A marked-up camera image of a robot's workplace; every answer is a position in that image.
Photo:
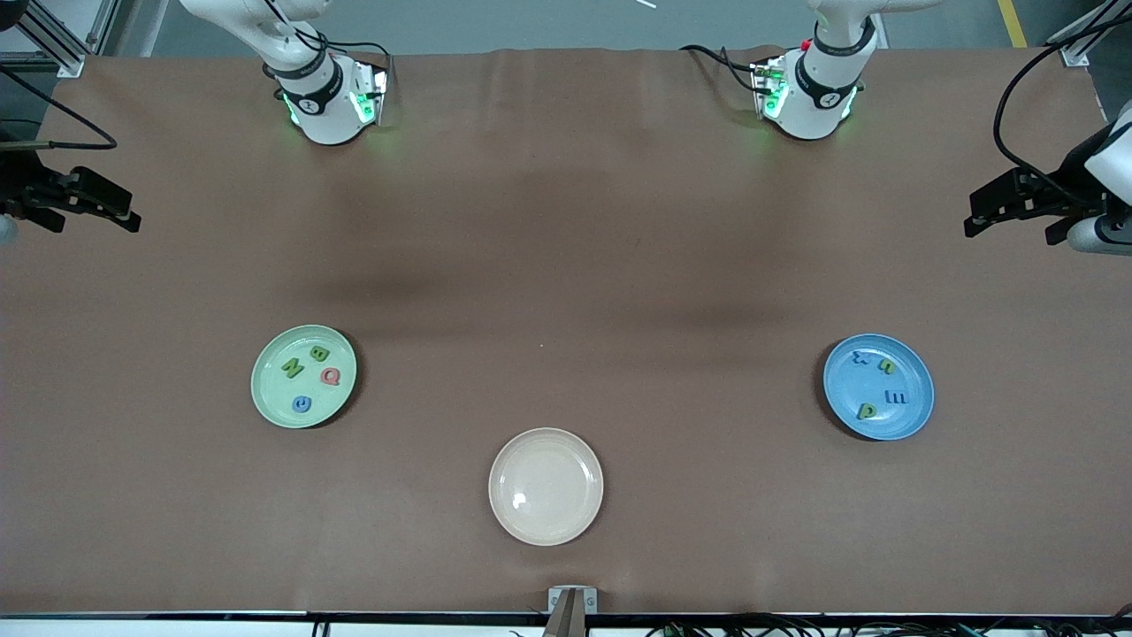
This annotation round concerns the blue plus sign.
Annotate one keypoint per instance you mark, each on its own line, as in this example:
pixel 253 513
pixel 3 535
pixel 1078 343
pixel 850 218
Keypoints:
pixel 862 358

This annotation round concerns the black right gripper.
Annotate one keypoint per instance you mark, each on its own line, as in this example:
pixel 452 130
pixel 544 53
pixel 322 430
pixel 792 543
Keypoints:
pixel 18 189

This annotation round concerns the beige plate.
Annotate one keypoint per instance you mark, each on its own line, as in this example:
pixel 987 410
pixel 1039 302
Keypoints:
pixel 546 487

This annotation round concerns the red capital letter Q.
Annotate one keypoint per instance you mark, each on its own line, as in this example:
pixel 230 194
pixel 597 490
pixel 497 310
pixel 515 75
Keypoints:
pixel 323 376

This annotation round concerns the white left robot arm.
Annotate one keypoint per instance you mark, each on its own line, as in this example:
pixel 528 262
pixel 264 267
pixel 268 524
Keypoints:
pixel 818 97

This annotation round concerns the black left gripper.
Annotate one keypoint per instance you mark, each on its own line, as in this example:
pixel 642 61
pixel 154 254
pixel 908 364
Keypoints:
pixel 1060 196

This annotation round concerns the aluminium frame profile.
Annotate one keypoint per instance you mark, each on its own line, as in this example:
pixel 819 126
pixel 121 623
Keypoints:
pixel 1074 49
pixel 71 62

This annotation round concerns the green capital letter B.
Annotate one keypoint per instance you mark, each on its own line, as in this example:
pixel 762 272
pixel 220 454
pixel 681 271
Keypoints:
pixel 320 354

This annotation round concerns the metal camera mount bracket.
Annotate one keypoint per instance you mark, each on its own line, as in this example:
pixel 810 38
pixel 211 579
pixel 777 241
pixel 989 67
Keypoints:
pixel 555 600

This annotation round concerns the blue plate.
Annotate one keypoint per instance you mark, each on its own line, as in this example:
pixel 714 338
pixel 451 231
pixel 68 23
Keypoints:
pixel 915 372

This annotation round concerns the green capital letter N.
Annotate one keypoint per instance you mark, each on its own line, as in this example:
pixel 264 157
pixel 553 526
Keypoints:
pixel 292 367

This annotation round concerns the blue lowercase letter e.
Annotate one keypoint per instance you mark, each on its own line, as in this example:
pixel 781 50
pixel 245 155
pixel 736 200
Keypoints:
pixel 295 404

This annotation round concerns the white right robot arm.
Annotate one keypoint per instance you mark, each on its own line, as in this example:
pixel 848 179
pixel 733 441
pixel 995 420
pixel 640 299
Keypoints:
pixel 332 111

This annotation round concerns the blue lowercase letter m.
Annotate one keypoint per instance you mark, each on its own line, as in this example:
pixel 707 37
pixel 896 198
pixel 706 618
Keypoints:
pixel 896 396

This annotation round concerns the brown table cover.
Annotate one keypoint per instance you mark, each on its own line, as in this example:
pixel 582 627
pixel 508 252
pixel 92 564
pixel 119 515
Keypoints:
pixel 566 177

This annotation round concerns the light green plate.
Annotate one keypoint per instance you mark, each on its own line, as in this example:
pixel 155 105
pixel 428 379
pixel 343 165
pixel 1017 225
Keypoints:
pixel 265 389

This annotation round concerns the metal base connector plate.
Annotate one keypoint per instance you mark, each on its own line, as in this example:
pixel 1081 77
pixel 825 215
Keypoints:
pixel 376 88
pixel 762 84

